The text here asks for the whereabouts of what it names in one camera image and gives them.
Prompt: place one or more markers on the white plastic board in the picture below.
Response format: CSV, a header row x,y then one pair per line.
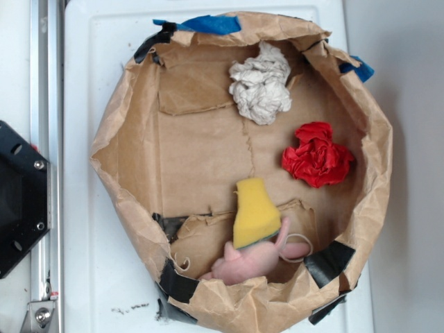
x,y
106,286

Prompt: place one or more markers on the yellow sponge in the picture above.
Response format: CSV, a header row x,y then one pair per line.
x,y
257,217

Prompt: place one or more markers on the crumpled red paper ball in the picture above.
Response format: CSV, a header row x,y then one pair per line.
x,y
317,160

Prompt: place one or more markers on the pink plush toy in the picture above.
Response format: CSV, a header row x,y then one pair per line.
x,y
260,259

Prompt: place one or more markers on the white paper ball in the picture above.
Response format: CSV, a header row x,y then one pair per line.
x,y
259,85

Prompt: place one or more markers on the aluminium frame rail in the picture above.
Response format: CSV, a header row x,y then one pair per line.
x,y
45,311

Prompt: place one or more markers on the brown paper bag bin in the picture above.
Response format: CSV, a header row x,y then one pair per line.
x,y
171,147

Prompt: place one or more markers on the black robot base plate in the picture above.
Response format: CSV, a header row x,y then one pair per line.
x,y
24,198

